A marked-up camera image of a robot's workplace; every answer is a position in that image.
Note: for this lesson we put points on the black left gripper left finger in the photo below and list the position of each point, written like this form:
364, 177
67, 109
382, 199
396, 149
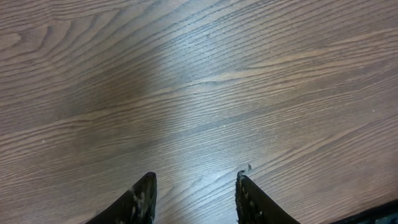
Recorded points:
135, 206

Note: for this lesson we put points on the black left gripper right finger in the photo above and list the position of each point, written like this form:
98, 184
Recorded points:
254, 206

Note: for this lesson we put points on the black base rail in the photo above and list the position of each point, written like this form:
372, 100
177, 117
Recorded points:
383, 214

